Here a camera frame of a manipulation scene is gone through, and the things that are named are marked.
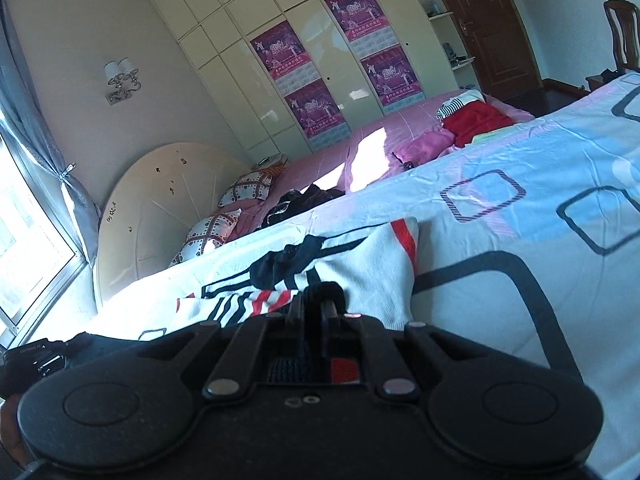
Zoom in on striped knit sweater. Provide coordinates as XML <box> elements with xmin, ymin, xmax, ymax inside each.
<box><xmin>174</xmin><ymin>216</ymin><xmax>420</xmax><ymax>386</ymax></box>

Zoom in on window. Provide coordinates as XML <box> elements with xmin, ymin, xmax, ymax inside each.
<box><xmin>1</xmin><ymin>132</ymin><xmax>84</xmax><ymax>348</ymax></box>

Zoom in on patterned light blue bedsheet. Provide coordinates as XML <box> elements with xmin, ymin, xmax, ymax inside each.
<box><xmin>91</xmin><ymin>73</ymin><xmax>639</xmax><ymax>479</ymax></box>

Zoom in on cream round headboard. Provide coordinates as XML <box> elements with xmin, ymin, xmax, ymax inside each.
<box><xmin>93</xmin><ymin>142</ymin><xmax>250</xmax><ymax>311</ymax></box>

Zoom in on near patterned pillow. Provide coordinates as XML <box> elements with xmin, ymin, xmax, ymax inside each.
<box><xmin>169</xmin><ymin>209</ymin><xmax>242</xmax><ymax>266</ymax></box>

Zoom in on patterned pillow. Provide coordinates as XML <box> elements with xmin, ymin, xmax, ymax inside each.
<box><xmin>218</xmin><ymin>170</ymin><xmax>274</xmax><ymax>208</ymax></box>
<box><xmin>169</xmin><ymin>209</ymin><xmax>242</xmax><ymax>266</ymax></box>

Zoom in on grey blue curtain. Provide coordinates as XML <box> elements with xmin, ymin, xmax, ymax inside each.
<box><xmin>1</xmin><ymin>0</ymin><xmax>100</xmax><ymax>266</ymax></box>

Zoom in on far patterned pillow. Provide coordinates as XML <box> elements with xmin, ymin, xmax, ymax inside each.
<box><xmin>218</xmin><ymin>170</ymin><xmax>274</xmax><ymax>208</ymax></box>

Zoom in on black garment on bed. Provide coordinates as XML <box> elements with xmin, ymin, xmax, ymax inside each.
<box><xmin>260</xmin><ymin>184</ymin><xmax>345</xmax><ymax>229</ymax></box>

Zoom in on pink folded garment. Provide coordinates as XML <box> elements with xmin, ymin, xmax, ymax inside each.
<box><xmin>390</xmin><ymin>129</ymin><xmax>454</xmax><ymax>170</ymax></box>

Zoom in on red folded garment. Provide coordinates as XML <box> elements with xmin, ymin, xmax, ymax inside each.
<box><xmin>442</xmin><ymin>101</ymin><xmax>514</xmax><ymax>148</ymax></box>

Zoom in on pink bed cover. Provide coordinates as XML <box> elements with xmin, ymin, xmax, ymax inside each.
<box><xmin>234</xmin><ymin>88</ymin><xmax>536</xmax><ymax>241</ymax></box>

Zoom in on striped folded garment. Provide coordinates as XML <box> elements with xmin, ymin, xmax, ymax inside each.
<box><xmin>436</xmin><ymin>89</ymin><xmax>485</xmax><ymax>122</ymax></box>

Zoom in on lower left pink poster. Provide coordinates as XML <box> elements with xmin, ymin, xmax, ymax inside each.
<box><xmin>285</xmin><ymin>79</ymin><xmax>345</xmax><ymax>140</ymax></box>

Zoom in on pink poster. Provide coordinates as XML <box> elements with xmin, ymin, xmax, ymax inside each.
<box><xmin>285</xmin><ymin>79</ymin><xmax>345</xmax><ymax>140</ymax></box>
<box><xmin>361</xmin><ymin>46</ymin><xmax>425</xmax><ymax>114</ymax></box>
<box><xmin>250</xmin><ymin>21</ymin><xmax>319</xmax><ymax>82</ymax></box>
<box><xmin>324</xmin><ymin>0</ymin><xmax>388</xmax><ymax>42</ymax></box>

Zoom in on lower right pink poster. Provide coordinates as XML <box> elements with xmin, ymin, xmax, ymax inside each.
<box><xmin>361</xmin><ymin>46</ymin><xmax>425</xmax><ymax>114</ymax></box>

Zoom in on upper left pink poster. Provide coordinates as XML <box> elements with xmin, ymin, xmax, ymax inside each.
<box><xmin>250</xmin><ymin>21</ymin><xmax>319</xmax><ymax>82</ymax></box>

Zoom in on wooden chair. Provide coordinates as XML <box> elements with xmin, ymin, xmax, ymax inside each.
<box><xmin>586</xmin><ymin>0</ymin><xmax>639</xmax><ymax>91</ymax></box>

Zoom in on brown wooden door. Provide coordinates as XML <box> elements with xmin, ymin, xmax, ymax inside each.
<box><xmin>444</xmin><ymin>0</ymin><xmax>541</xmax><ymax>101</ymax></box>

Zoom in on upper right pink poster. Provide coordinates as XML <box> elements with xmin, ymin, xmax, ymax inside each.
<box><xmin>324</xmin><ymin>0</ymin><xmax>388</xmax><ymax>42</ymax></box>

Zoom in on wall sconce lamp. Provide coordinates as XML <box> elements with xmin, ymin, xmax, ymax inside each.
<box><xmin>104</xmin><ymin>58</ymin><xmax>142</xmax><ymax>105</ymax></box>

